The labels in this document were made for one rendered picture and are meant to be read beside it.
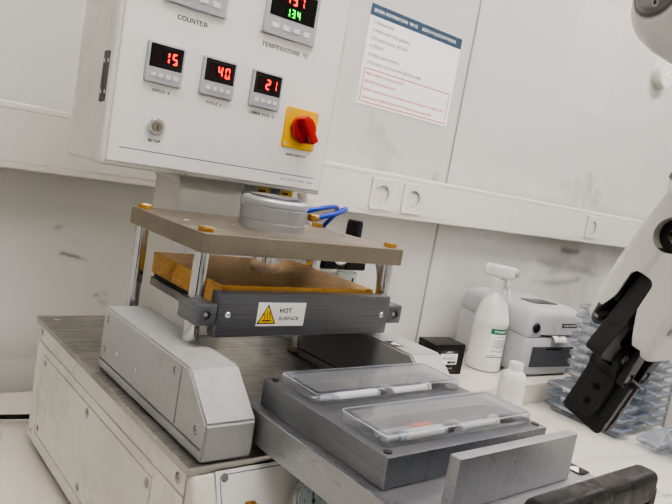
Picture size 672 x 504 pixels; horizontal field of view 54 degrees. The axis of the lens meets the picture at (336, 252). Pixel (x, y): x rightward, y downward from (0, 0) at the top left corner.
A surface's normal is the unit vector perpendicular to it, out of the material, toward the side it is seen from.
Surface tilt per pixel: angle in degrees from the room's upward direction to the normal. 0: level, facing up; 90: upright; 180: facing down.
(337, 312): 90
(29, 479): 0
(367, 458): 90
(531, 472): 90
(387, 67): 90
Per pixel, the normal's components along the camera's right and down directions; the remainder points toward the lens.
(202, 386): 0.53, -0.62
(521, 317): -0.81, -0.14
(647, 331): -0.69, 0.03
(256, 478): 0.63, -0.23
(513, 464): 0.61, 0.20
